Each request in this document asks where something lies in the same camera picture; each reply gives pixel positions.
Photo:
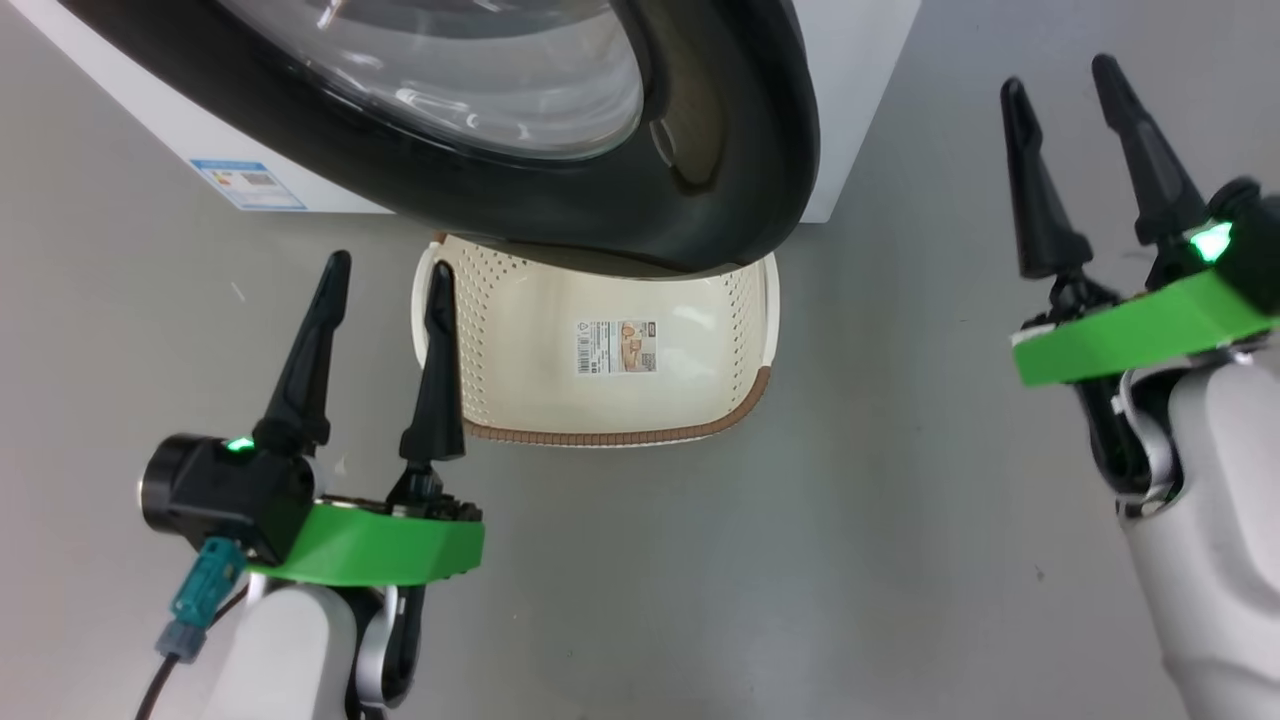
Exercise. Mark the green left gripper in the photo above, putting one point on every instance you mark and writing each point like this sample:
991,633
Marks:
380,545

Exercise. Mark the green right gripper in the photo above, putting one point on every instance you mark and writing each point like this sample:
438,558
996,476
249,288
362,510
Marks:
1130,340

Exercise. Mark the black glass washing machine door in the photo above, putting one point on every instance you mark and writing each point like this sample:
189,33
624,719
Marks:
740,150

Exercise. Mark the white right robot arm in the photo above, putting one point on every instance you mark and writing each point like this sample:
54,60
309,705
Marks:
1220,520

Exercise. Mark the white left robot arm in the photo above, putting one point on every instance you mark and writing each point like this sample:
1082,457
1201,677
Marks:
280,660

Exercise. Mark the cream laundry basket brown rim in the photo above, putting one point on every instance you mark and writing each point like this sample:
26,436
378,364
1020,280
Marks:
540,340

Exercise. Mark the white front-load washing machine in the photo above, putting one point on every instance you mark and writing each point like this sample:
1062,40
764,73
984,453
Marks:
860,100

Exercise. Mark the blue energy label sticker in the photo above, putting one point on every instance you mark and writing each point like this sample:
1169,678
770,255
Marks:
248,184

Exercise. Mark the paper product label sticker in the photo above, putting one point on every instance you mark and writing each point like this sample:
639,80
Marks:
617,347

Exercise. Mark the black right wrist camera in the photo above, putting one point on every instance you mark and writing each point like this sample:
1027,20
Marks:
1255,250

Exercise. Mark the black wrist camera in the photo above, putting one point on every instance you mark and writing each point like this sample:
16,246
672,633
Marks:
220,490
1255,250

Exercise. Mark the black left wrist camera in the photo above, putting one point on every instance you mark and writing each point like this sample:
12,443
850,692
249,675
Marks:
220,490

